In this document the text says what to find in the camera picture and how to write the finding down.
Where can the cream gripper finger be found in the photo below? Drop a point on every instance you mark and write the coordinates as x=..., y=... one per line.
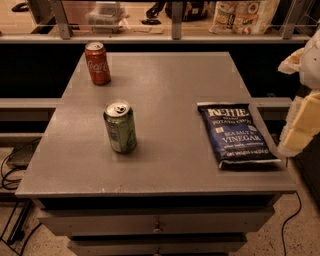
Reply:
x=292, y=63
x=302, y=124

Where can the red Coca-Cola can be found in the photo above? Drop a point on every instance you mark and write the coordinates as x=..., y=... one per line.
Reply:
x=95, y=54

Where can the blue Kettle chips bag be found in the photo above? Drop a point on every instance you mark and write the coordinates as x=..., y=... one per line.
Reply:
x=233, y=135

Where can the clear plastic container on shelf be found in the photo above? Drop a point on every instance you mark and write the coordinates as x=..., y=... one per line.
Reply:
x=106, y=16

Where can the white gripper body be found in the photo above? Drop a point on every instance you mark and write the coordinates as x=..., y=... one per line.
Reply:
x=310, y=68

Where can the black bag on shelf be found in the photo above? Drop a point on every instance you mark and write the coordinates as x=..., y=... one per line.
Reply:
x=189, y=11

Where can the colourful snack bag on shelf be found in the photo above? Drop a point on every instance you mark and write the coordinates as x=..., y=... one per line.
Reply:
x=244, y=17

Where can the metal shelf rail frame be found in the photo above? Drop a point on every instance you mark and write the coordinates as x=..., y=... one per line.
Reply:
x=53, y=21

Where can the green soda can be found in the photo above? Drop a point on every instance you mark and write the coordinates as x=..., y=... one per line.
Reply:
x=119, y=120

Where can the grey drawer cabinet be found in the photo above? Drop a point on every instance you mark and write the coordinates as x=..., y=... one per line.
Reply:
x=168, y=196

